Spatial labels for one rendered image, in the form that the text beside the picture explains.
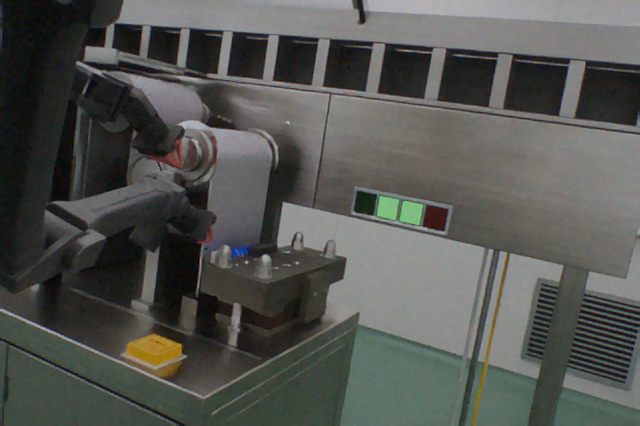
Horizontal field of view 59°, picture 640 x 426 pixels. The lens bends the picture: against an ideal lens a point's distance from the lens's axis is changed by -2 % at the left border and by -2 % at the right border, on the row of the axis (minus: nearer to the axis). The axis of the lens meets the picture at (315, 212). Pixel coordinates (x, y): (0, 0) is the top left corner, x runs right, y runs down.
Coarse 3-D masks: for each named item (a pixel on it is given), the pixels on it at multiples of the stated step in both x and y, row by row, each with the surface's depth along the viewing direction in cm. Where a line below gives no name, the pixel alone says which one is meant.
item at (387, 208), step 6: (384, 198) 140; (390, 198) 139; (378, 204) 141; (384, 204) 140; (390, 204) 139; (396, 204) 139; (378, 210) 141; (384, 210) 140; (390, 210) 139; (396, 210) 139; (378, 216) 141; (384, 216) 140; (390, 216) 140
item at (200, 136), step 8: (184, 128) 125; (192, 128) 124; (192, 136) 124; (200, 136) 123; (200, 144) 123; (208, 144) 123; (208, 152) 123; (208, 160) 123; (176, 168) 127; (200, 168) 124; (184, 176) 126; (192, 176) 125; (200, 176) 124
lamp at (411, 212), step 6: (402, 204) 138; (408, 204) 137; (414, 204) 137; (420, 204) 136; (402, 210) 138; (408, 210) 137; (414, 210) 137; (420, 210) 136; (402, 216) 138; (408, 216) 137; (414, 216) 137; (420, 216) 136; (408, 222) 138; (414, 222) 137
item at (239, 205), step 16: (224, 192) 129; (240, 192) 135; (256, 192) 141; (208, 208) 125; (224, 208) 130; (240, 208) 136; (256, 208) 143; (224, 224) 132; (240, 224) 138; (256, 224) 144; (224, 240) 133; (240, 240) 139; (256, 240) 146
